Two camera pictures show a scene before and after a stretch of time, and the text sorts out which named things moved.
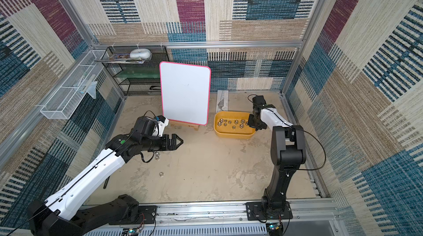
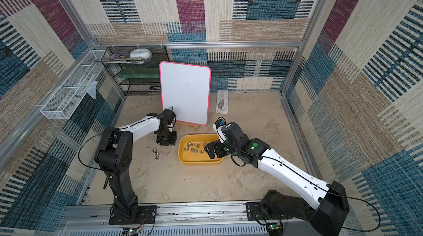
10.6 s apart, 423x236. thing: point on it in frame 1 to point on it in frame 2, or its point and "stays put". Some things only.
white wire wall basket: (61, 106) stays put
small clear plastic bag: (222, 103) stays put
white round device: (141, 53) stays put
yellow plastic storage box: (233, 125) to (191, 148)
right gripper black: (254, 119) to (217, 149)
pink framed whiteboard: (185, 92) stays put
